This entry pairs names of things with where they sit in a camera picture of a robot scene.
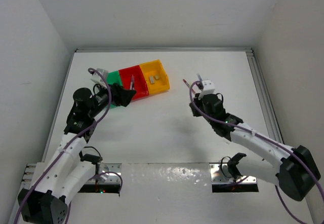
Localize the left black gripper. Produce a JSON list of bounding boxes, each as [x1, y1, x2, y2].
[[87, 81, 134, 118]]

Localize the green pen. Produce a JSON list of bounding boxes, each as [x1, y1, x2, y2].
[[130, 75, 135, 90]]

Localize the grey eraser block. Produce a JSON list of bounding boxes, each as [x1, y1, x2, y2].
[[149, 76, 155, 84]]

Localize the red pen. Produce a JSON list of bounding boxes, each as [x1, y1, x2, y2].
[[182, 79, 196, 94]]

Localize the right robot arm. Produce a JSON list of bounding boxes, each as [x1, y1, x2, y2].
[[189, 94, 323, 201]]

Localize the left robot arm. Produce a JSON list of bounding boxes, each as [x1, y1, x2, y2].
[[14, 83, 136, 223]]

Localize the green plastic bin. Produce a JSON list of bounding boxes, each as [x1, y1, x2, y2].
[[107, 70, 123, 109]]

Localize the red plastic bin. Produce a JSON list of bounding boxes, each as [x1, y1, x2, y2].
[[118, 65, 149, 101]]

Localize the yellow plastic bin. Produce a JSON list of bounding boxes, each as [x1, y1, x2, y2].
[[139, 60, 170, 95]]

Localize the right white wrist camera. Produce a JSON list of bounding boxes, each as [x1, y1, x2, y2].
[[198, 80, 215, 99]]

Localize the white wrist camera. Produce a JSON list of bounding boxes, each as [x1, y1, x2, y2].
[[198, 80, 215, 99], [91, 68, 108, 87]]

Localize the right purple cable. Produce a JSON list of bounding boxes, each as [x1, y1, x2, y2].
[[189, 81, 324, 224]]

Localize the purple cable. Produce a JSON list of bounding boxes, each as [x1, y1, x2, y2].
[[12, 68, 124, 224], [189, 81, 324, 224]]

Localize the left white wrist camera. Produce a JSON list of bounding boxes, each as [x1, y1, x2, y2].
[[91, 68, 108, 87]]

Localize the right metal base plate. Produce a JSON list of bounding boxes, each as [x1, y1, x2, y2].
[[209, 163, 257, 185]]

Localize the metal base plate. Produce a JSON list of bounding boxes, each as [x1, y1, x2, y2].
[[86, 163, 122, 184], [209, 163, 257, 185]]

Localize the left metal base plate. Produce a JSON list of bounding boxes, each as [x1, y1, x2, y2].
[[86, 163, 122, 184]]

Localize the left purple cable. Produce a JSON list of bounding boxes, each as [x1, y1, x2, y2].
[[12, 68, 124, 224]]

